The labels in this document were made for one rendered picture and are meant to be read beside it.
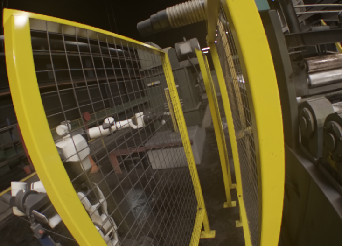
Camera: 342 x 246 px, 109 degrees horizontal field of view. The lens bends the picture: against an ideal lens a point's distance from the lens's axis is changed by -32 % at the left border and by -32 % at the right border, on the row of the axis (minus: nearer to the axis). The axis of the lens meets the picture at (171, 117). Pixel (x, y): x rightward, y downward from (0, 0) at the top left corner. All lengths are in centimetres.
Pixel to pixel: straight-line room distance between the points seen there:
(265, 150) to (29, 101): 45
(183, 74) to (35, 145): 363
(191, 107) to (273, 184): 358
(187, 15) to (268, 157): 119
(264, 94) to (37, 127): 42
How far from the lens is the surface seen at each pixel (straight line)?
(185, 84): 385
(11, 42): 42
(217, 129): 181
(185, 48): 386
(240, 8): 32
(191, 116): 389
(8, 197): 69
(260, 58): 31
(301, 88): 144
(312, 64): 154
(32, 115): 39
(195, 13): 138
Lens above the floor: 155
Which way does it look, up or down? 10 degrees down
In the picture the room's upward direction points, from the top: 15 degrees counter-clockwise
